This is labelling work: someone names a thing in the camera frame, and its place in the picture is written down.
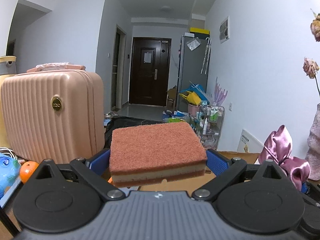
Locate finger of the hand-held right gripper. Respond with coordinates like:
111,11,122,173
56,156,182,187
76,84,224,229
301,181,320,207

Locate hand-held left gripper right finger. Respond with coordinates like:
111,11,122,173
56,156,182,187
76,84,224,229
192,149,285,202

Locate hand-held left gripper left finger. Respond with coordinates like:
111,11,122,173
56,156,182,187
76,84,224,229
34,149,125,201

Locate red cardboard box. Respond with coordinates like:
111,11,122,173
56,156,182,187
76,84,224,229
100,151,260,198

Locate brown layered sponge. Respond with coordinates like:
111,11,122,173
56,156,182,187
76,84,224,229
109,122,208,187

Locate pink satin scrunchie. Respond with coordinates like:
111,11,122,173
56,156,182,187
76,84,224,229
258,125,311,190

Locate white flat panel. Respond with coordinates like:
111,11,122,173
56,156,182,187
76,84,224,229
237,129,265,153

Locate black fabric bag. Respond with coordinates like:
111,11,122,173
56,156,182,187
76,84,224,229
104,116,164,149

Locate metal trolley cart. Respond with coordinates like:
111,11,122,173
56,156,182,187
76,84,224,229
196,105,225,150

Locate pink basket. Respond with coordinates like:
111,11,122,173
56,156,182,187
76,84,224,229
187,103,200,117

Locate pink ribbed suitcase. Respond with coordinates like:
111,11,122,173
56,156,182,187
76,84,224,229
1,70,105,164

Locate pile of colourful packets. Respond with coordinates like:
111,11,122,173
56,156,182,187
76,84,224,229
162,110,190,124

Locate yellow and blue bags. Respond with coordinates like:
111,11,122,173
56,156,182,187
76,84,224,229
179,81,209,105

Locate orange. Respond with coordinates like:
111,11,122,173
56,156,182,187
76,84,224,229
19,161,40,183

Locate brown cardboard carton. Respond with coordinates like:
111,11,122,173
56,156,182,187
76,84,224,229
167,86,177,112

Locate blue wet wipes pack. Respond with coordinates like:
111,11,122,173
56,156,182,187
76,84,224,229
0,153,23,207

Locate dark wooden door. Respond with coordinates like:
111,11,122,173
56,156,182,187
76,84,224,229
129,37,172,107

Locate grey refrigerator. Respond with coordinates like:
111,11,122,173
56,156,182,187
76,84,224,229
176,35,212,113

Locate flat pink package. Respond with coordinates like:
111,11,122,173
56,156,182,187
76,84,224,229
27,63,86,73

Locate hanging folded umbrellas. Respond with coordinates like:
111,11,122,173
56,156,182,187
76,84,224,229
201,37,212,75

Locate clear plastic bag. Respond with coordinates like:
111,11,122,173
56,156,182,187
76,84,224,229
187,38,201,51

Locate bunch of dried pink roses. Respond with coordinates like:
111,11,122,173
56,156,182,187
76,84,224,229
302,9,320,105

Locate yellow and black box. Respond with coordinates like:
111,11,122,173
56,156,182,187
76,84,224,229
189,27,210,36

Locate purple wall decoration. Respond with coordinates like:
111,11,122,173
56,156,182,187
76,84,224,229
211,77,228,108

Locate white charger cable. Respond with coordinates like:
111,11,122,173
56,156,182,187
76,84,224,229
0,147,18,159

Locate side doorway frame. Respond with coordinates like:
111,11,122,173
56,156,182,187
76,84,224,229
111,24,127,110

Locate wall picture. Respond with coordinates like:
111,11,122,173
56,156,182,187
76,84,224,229
219,16,230,44

